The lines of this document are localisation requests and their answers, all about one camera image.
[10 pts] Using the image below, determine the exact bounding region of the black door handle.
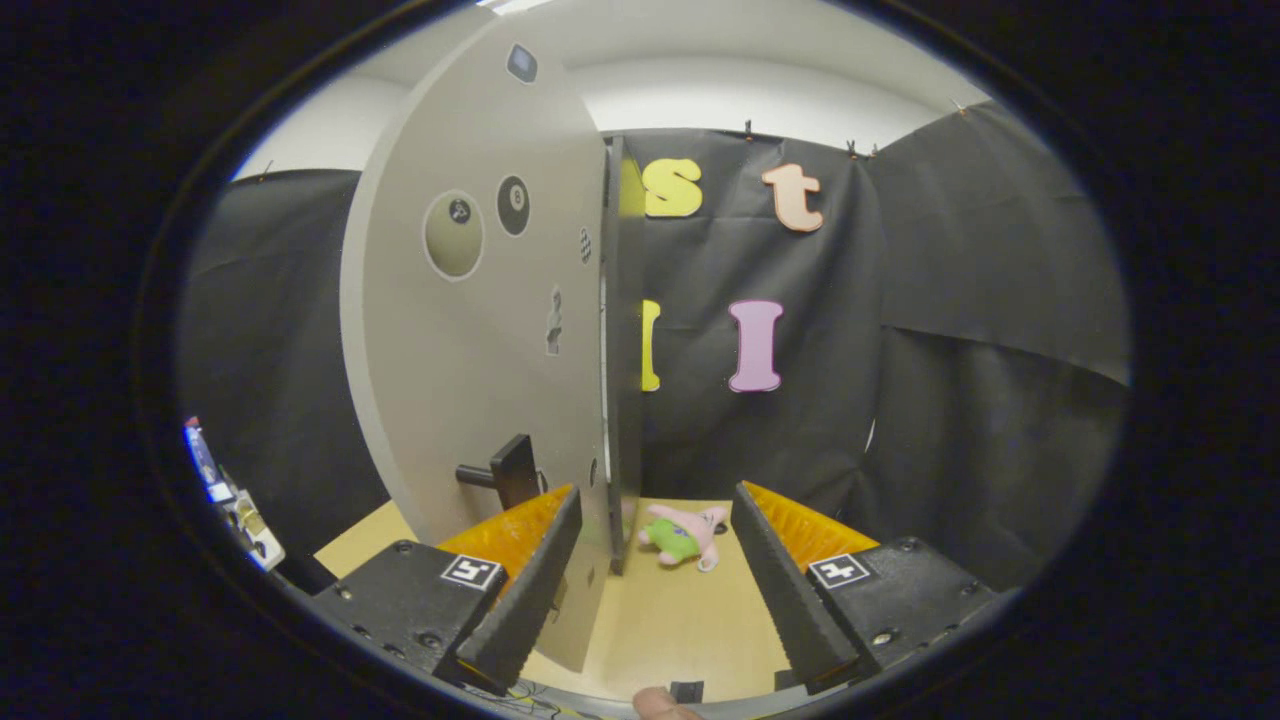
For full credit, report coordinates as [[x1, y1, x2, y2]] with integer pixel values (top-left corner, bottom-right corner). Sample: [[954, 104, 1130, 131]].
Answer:
[[456, 433, 543, 511]]

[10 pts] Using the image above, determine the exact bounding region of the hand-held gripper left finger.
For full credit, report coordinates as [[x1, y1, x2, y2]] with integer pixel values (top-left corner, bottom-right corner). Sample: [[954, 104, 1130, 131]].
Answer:
[[310, 484, 584, 696]]

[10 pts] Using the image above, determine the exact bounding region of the blue screen device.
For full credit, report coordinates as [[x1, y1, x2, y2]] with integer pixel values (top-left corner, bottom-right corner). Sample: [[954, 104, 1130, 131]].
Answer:
[[183, 418, 236, 504]]

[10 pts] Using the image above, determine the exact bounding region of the grey shoe cabinet door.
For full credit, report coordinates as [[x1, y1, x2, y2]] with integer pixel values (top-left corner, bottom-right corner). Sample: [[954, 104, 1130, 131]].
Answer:
[[340, 15, 616, 673]]

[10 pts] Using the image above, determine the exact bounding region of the grey shoe cabinet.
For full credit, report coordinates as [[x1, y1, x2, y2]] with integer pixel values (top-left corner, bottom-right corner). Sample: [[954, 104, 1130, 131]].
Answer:
[[600, 135, 646, 576]]

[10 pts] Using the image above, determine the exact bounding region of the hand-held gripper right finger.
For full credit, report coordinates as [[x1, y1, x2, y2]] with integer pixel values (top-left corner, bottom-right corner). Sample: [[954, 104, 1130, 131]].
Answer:
[[730, 481, 1001, 696]]

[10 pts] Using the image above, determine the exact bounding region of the black backdrop cloth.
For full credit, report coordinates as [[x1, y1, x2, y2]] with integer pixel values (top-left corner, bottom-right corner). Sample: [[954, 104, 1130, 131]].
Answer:
[[180, 100, 1133, 591]]

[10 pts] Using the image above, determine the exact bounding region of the pink and green plush toy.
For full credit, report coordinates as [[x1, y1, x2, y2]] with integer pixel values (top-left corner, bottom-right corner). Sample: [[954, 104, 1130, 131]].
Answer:
[[638, 503, 729, 573]]

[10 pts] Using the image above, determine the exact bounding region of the row of black clips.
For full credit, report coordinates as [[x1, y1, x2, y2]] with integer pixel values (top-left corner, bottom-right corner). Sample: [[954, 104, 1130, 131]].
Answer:
[[258, 98, 971, 179]]

